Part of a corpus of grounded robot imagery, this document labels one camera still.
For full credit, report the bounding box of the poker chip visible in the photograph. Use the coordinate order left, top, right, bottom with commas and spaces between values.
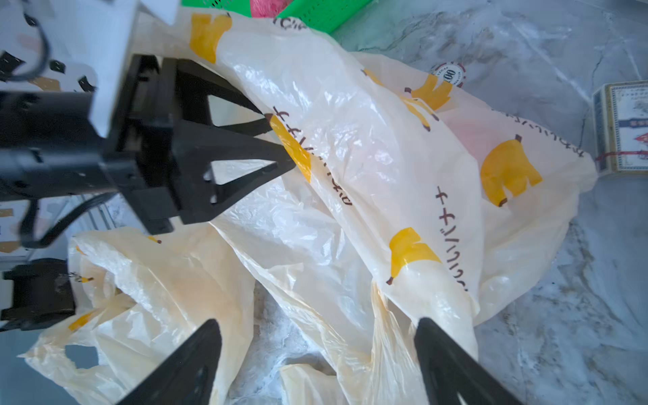
434, 62, 467, 88

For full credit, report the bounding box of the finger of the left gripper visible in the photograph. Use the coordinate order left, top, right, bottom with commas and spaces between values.
175, 59, 271, 137
172, 118, 295, 224

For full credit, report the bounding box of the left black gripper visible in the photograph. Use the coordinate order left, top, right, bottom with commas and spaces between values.
1, 55, 177, 236

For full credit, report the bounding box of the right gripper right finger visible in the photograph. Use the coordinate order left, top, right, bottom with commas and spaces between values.
414, 317, 521, 405

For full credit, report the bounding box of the beige plastic bag with apples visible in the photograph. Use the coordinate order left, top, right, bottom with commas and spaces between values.
24, 224, 255, 404

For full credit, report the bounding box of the small card box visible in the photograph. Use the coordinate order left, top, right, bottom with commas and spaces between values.
592, 80, 647, 176

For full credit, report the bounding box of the green plastic mesh basket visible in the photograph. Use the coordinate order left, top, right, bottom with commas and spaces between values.
182, 0, 371, 34

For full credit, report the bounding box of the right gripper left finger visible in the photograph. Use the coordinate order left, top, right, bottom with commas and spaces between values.
118, 319, 222, 405

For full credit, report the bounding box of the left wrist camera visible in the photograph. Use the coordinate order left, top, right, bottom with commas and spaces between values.
34, 0, 182, 138

